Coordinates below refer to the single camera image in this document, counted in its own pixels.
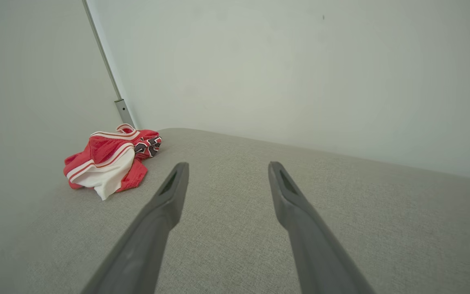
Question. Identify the crumpled red white jersey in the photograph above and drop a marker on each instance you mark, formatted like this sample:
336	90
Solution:
104	155

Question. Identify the metal wall strip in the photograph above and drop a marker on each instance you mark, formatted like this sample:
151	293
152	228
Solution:
123	108

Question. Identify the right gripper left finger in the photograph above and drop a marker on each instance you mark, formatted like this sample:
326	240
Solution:
149	237

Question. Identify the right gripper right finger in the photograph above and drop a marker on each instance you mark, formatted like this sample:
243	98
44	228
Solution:
312	245

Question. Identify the grey fabric sofa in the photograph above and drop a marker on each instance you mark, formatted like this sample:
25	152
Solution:
341	204

